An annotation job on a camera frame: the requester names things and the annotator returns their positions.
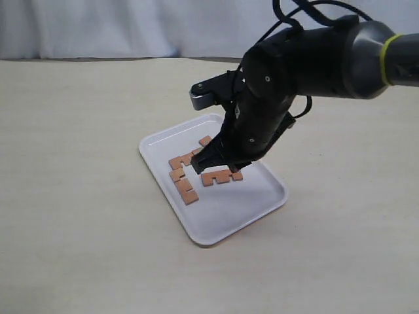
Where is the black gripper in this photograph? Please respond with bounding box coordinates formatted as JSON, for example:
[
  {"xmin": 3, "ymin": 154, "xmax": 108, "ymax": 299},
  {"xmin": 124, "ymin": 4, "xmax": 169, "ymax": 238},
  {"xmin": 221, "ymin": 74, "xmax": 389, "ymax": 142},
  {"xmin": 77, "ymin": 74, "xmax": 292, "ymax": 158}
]
[{"xmin": 191, "ymin": 27, "xmax": 350, "ymax": 175}]

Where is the notched brown wooden piece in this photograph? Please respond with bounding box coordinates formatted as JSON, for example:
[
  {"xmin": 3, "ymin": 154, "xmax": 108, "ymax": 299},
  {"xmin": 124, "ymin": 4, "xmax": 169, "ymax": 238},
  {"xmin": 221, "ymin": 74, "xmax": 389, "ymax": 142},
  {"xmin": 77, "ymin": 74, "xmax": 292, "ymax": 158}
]
[
  {"xmin": 199, "ymin": 135, "xmax": 211, "ymax": 147},
  {"xmin": 170, "ymin": 168, "xmax": 199, "ymax": 205},
  {"xmin": 200, "ymin": 169, "xmax": 243, "ymax": 187},
  {"xmin": 168, "ymin": 148, "xmax": 202, "ymax": 170}
]

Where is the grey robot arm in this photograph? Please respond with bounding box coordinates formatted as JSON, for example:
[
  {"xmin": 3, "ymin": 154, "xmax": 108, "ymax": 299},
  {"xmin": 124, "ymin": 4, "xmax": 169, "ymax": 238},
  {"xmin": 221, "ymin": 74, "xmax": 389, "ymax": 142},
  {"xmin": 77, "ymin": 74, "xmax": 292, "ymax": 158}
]
[{"xmin": 190, "ymin": 21, "xmax": 418, "ymax": 173}]

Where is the white plastic tray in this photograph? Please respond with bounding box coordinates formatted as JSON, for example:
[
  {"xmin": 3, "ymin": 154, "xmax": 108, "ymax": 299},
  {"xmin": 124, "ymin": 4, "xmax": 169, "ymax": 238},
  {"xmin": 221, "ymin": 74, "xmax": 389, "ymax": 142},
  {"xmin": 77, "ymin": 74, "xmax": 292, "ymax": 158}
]
[{"xmin": 139, "ymin": 113, "xmax": 289, "ymax": 247}]

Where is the white backdrop cloth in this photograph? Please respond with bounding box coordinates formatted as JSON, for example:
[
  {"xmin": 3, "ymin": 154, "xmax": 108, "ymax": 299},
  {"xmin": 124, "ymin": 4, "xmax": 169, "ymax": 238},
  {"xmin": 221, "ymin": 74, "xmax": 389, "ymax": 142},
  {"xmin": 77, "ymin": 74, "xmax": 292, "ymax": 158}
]
[{"xmin": 0, "ymin": 0, "xmax": 419, "ymax": 61}]

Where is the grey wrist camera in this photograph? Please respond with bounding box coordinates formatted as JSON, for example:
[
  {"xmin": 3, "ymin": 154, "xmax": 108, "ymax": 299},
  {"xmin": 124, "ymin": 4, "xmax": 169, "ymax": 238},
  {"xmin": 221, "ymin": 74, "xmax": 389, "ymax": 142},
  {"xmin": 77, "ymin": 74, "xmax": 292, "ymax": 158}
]
[{"xmin": 189, "ymin": 70, "xmax": 245, "ymax": 111}]

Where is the black cable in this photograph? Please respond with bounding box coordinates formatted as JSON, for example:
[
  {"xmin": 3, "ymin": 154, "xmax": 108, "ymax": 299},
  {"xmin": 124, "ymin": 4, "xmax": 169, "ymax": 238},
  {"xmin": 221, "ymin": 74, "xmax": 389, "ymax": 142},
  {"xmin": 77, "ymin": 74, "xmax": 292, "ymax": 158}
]
[{"xmin": 228, "ymin": 0, "xmax": 377, "ymax": 118}]

